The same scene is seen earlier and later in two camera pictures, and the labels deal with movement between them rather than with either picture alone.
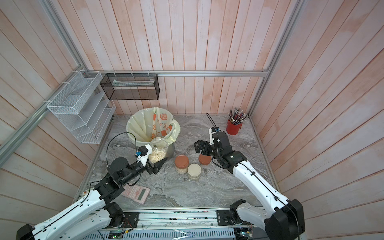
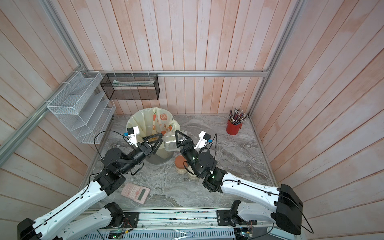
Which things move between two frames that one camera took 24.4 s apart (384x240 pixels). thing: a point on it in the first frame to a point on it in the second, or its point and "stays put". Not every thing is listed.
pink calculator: [137, 193] stays put
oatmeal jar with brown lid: [181, 164] stays put
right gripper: [202, 143] to [190, 147]
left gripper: [157, 166] to [143, 145]
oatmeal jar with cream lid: [194, 171] stays put
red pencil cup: [232, 129] stays put
